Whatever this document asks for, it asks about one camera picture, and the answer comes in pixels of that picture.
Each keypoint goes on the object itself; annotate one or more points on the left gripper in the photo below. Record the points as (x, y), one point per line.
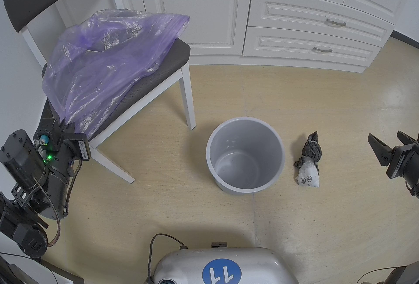
(59, 191)

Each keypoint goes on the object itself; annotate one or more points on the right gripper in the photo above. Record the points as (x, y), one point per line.
(407, 161)

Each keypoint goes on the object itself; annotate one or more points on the black plastic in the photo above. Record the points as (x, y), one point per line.
(312, 151)

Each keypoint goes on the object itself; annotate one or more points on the purple plastic bag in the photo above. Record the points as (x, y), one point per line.
(104, 56)

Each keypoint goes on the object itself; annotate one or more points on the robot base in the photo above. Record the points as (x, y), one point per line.
(226, 266)

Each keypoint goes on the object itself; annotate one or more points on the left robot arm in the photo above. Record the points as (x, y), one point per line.
(19, 151)

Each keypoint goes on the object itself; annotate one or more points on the grey trash bin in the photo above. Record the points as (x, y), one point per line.
(244, 158)

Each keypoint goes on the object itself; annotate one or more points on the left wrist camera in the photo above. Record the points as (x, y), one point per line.
(45, 128)

